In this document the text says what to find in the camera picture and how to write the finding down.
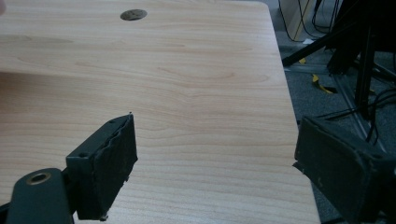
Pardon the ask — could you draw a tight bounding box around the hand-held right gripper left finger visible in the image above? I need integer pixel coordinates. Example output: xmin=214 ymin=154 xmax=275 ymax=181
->
xmin=65 ymin=113 xmax=138 ymax=222

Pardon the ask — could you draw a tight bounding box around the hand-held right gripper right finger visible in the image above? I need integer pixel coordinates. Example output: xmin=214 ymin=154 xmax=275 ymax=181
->
xmin=292 ymin=116 xmax=396 ymax=224

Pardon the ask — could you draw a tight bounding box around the yellow tape strip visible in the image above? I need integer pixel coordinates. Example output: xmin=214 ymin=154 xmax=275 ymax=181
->
xmin=311 ymin=74 xmax=338 ymax=94

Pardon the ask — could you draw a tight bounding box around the black metal stand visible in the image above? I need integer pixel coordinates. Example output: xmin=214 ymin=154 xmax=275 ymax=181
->
xmin=281 ymin=0 xmax=396 ymax=120

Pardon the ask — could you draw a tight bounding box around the pale wooden cabinet panel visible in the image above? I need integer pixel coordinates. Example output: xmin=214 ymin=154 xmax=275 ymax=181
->
xmin=280 ymin=0 xmax=317 ymax=41

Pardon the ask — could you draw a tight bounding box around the black floor cable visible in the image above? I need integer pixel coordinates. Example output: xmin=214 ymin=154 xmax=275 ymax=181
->
xmin=317 ymin=88 xmax=396 ymax=144

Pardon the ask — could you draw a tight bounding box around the round cable grommet cover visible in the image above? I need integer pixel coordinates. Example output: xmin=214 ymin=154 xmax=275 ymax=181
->
xmin=120 ymin=8 xmax=149 ymax=21

